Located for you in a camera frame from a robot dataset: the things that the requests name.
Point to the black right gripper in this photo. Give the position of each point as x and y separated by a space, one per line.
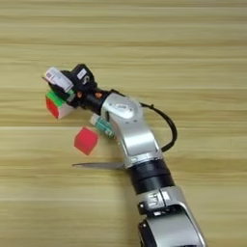
91 99

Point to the red and white card box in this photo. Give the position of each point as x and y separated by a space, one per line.
58 78

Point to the green and red puzzle cube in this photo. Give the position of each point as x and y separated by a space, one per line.
58 106

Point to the white and teal glue stick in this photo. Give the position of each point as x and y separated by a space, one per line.
103 126

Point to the red foam cube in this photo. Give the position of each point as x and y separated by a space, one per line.
86 141

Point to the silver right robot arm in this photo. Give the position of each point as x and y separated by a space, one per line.
138 138

